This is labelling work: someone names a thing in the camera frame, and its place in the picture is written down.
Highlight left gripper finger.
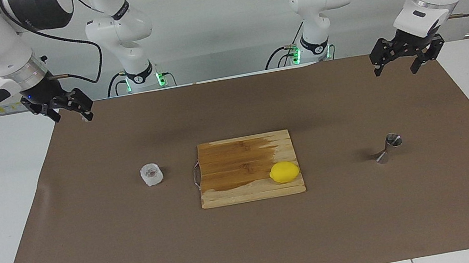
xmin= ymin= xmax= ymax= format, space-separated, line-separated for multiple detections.
xmin=405 ymin=33 xmax=450 ymax=75
xmin=367 ymin=36 xmax=403 ymax=78

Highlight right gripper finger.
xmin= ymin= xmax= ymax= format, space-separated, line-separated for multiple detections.
xmin=58 ymin=85 xmax=97 ymax=126
xmin=20 ymin=96 xmax=62 ymax=129

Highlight steel double jigger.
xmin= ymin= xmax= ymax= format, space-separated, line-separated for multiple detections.
xmin=368 ymin=131 xmax=406 ymax=166

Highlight small clear plastic cup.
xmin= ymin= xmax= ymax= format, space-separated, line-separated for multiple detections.
xmin=138 ymin=161 xmax=165 ymax=188

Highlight yellow lemon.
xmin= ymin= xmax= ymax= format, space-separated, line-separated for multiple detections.
xmin=267 ymin=159 xmax=302 ymax=186

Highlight brown paper table mat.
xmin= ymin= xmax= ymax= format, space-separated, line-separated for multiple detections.
xmin=0 ymin=35 xmax=469 ymax=263

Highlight wooden cutting board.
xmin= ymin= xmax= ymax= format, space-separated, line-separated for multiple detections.
xmin=187 ymin=127 xmax=307 ymax=211

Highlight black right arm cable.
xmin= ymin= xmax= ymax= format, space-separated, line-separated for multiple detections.
xmin=12 ymin=0 xmax=108 ymax=96

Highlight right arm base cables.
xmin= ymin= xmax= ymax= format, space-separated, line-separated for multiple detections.
xmin=103 ymin=62 xmax=179 ymax=99

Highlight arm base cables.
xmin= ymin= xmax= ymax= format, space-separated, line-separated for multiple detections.
xmin=258 ymin=16 xmax=338 ymax=71
xmin=103 ymin=62 xmax=179 ymax=99

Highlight white boxes by wall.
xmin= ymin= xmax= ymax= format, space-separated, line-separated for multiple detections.
xmin=0 ymin=99 xmax=27 ymax=116

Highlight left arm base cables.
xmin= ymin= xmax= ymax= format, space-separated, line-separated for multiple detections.
xmin=258 ymin=16 xmax=338 ymax=71

